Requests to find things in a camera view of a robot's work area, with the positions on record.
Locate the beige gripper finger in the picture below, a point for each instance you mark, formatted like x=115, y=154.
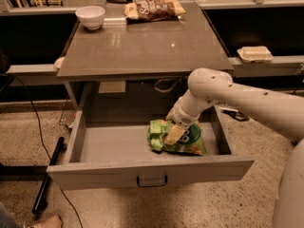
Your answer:
x=174, y=134
x=169, y=116

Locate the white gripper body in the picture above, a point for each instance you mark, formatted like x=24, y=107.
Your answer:
x=183, y=116

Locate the green rice chip bag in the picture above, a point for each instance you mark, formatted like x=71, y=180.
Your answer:
x=190, y=143

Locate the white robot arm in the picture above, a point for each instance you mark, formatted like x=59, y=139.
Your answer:
x=283, y=113

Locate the grey open drawer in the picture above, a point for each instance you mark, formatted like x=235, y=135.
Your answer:
x=111, y=156

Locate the grey counter cabinet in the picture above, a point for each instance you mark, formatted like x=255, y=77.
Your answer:
x=121, y=50

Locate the brown chip bag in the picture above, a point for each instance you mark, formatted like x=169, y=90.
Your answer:
x=153, y=10

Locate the black scissors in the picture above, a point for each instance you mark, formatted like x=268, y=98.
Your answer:
x=235, y=114

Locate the white takeout container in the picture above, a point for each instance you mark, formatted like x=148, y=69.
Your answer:
x=255, y=54

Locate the white round plate edge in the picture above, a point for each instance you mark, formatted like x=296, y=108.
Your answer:
x=59, y=62

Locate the white bowl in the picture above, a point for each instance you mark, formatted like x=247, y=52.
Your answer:
x=91, y=17

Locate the black floor bar left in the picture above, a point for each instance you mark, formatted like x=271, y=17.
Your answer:
x=41, y=203

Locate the black drawer handle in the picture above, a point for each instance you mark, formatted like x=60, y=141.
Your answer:
x=147, y=183

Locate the wire mesh basket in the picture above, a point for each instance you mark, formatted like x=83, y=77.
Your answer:
x=68, y=114

